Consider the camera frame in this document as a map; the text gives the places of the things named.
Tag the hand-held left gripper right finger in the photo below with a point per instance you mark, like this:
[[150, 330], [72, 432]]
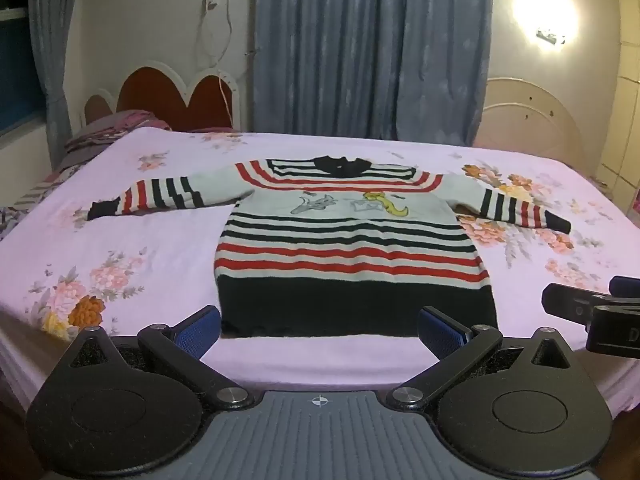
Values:
[[440, 335]]

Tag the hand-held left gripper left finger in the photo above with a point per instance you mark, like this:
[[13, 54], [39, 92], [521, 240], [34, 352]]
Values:
[[199, 334]]

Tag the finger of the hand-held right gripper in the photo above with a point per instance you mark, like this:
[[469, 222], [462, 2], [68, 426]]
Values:
[[625, 286], [570, 305]]

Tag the striped knit sweater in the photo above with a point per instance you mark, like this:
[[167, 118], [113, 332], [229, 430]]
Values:
[[350, 260]]

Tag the pink floral bed sheet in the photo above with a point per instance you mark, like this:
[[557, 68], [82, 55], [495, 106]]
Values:
[[150, 240]]

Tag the white wardrobe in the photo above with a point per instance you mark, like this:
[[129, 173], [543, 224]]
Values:
[[625, 100]]

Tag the white round footboard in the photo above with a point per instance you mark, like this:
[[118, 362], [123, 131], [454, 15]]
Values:
[[530, 120]]

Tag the striped blanket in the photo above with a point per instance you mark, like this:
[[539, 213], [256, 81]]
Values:
[[25, 200]]

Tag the purple folded quilt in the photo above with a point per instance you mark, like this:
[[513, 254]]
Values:
[[115, 127]]

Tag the red and white headboard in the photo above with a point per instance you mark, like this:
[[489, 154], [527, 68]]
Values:
[[165, 95]]

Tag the wide blue curtain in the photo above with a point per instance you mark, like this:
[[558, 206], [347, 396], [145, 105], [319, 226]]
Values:
[[365, 45]]

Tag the window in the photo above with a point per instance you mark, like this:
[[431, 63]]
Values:
[[20, 70]]

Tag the narrow blue curtain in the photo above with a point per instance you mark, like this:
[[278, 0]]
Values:
[[52, 50]]

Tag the wall lamp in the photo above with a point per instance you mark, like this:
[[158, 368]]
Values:
[[549, 34]]

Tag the wall socket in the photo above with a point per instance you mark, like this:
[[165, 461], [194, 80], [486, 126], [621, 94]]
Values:
[[210, 2]]

